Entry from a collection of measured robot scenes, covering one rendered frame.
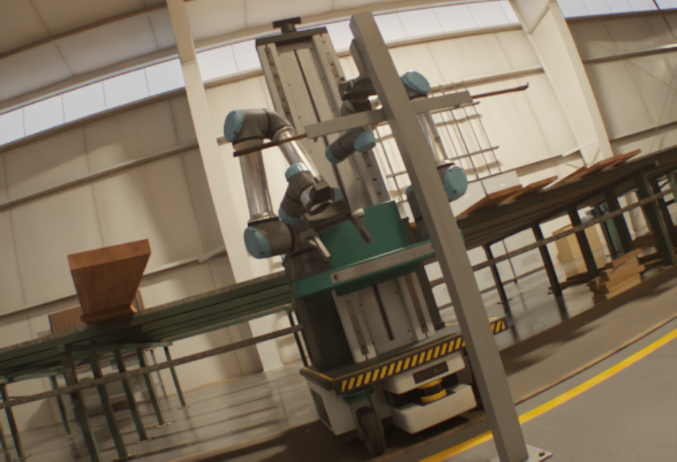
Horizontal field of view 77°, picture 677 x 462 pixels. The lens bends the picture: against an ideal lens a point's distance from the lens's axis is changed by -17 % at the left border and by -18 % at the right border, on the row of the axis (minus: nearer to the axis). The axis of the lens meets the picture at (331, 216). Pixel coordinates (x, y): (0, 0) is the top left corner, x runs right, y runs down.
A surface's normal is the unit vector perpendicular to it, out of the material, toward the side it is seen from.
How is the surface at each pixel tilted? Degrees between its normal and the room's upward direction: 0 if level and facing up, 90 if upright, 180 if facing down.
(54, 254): 91
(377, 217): 90
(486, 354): 90
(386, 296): 90
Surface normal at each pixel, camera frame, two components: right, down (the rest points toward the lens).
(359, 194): 0.16, -0.25
